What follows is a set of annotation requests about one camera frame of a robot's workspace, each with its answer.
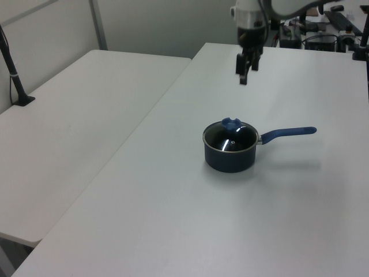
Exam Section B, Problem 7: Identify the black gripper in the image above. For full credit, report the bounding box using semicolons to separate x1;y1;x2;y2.
235;26;265;86

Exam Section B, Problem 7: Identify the glass lid with blue knob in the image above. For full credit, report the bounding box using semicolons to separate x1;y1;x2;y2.
202;117;258;153

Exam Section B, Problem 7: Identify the black electronics box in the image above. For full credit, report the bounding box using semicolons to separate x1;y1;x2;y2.
278;24;303;48

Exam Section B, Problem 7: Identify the black computer keyboard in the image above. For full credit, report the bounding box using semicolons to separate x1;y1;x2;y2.
323;10;363;36

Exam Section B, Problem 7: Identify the black pole with table clamp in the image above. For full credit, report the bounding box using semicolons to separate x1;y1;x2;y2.
351;13;369;61

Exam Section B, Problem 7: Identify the white side table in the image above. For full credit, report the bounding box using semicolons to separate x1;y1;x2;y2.
0;49;193;244

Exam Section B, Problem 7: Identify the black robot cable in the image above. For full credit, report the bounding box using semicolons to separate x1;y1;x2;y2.
258;0;272;47

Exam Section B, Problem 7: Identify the black controller box with cables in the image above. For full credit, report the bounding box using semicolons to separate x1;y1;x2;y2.
304;33;338;53

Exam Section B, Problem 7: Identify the dark saucepan with blue handle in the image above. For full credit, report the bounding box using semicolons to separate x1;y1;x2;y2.
202;121;318;174

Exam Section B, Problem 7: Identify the grey metal partition post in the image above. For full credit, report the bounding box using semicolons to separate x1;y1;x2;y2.
88;0;108;51

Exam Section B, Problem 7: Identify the black camera pole with base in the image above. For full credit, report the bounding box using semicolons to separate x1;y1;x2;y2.
0;24;36;107

